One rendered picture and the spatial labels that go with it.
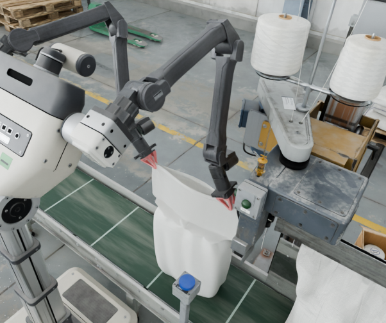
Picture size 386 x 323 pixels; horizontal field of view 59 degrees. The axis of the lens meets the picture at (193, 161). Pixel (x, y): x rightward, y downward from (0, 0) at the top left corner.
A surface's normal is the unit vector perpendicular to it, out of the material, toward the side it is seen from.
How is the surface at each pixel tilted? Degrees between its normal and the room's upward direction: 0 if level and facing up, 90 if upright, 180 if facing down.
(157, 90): 76
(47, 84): 50
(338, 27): 90
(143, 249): 0
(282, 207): 90
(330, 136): 0
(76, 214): 0
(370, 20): 90
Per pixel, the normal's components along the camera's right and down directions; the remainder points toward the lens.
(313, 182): 0.06, -0.78
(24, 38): 0.55, 0.11
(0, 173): -0.41, -0.14
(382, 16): -0.59, 0.48
